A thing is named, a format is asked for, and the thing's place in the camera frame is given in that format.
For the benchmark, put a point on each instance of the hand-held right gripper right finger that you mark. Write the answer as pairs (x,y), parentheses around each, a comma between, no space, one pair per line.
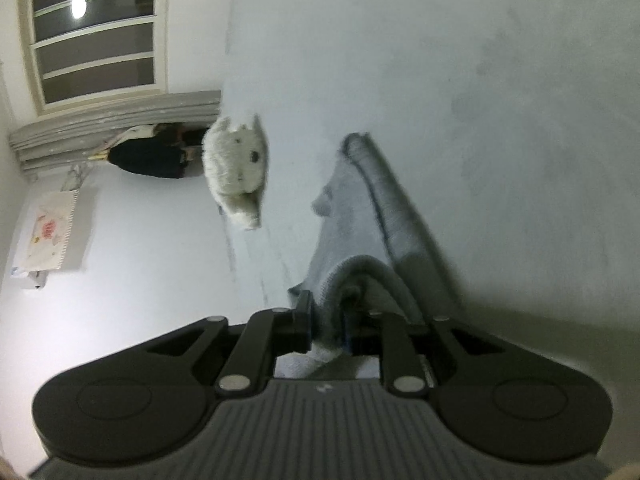
(346,334)

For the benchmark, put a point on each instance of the grey curtain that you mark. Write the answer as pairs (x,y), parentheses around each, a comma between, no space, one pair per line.
(125,115)

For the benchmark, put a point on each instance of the white framed window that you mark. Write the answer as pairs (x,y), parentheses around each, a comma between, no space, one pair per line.
(95,40)

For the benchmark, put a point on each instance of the white plush dog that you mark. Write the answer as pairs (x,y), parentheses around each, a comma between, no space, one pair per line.
(232,170)

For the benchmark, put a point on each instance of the white wall fixture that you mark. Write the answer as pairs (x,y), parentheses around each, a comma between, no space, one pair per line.
(32,280)

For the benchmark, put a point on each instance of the grey sweater with black pattern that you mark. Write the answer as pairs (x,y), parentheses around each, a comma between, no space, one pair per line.
(350,210)

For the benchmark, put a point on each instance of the dark hanging clothes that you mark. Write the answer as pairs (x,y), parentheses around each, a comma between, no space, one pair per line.
(145,157)

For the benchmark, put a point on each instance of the white wall hanging cloth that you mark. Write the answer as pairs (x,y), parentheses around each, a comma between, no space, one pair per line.
(47,230)

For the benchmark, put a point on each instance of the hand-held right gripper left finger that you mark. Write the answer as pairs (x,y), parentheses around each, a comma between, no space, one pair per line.
(295,332)

